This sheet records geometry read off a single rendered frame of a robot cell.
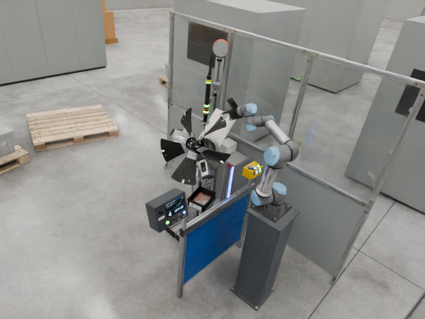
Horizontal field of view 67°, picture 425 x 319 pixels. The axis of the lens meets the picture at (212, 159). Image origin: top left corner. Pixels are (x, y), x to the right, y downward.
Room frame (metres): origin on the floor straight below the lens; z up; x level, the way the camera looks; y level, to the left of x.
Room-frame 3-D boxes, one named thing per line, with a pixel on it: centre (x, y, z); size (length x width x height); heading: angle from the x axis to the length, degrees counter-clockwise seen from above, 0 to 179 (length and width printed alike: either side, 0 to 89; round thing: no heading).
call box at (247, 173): (2.39, -0.37, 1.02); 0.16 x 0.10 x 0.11; 140
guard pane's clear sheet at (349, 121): (2.94, -0.37, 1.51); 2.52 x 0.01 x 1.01; 50
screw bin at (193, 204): (2.14, 0.06, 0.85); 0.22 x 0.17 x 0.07; 156
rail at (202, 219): (2.09, -0.12, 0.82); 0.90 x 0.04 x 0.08; 140
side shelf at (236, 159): (2.89, -0.17, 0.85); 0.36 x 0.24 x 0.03; 50
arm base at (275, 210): (1.90, -0.51, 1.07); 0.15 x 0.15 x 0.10
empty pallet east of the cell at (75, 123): (4.51, 2.31, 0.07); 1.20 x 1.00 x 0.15; 124
